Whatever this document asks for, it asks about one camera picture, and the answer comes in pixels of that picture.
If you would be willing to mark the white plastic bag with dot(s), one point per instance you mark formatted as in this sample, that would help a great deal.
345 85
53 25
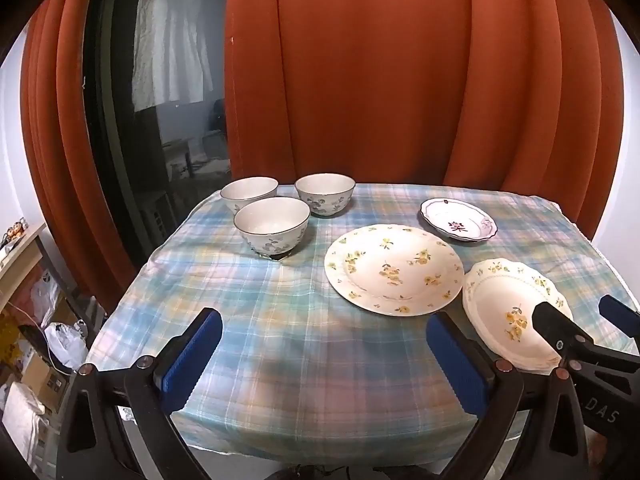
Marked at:
65 345

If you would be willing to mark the scalloped yellow floral plate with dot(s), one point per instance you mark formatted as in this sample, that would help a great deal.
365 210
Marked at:
495 300

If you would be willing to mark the wooden bench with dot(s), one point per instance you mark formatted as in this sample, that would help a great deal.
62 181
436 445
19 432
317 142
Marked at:
177 152

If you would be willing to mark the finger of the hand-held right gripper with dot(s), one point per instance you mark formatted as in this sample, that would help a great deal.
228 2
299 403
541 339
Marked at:
555 327
622 315

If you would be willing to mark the white blue floral bowl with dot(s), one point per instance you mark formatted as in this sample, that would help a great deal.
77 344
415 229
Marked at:
325 195
247 192
270 225

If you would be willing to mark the large yellow floral plate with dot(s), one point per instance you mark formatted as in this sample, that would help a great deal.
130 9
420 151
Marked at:
365 280

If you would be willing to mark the white sack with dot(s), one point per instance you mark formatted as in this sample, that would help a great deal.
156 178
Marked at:
20 415

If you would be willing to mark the red pattern plate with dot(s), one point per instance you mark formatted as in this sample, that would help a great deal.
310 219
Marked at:
440 220

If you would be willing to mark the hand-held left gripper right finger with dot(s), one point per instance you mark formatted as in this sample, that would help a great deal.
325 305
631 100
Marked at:
460 370

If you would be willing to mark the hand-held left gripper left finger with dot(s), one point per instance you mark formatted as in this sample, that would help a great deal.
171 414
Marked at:
192 360

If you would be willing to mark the plaid tablecloth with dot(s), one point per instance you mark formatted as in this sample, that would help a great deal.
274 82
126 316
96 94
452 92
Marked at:
300 335

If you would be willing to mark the dark glass window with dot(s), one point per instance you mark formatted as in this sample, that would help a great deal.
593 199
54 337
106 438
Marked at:
120 160

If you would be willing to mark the clear plastic bag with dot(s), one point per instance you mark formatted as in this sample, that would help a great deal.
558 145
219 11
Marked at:
42 292

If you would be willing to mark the wooden shelf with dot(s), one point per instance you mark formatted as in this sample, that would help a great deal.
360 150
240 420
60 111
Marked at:
20 255

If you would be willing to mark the orange curtain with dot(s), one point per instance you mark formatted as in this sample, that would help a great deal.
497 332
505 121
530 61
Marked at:
55 135
375 70

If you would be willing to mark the cardboard box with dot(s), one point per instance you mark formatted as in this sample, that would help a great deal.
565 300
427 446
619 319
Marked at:
37 375

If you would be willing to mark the white hanging cloth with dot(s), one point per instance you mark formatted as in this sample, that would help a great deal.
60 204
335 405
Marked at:
170 35

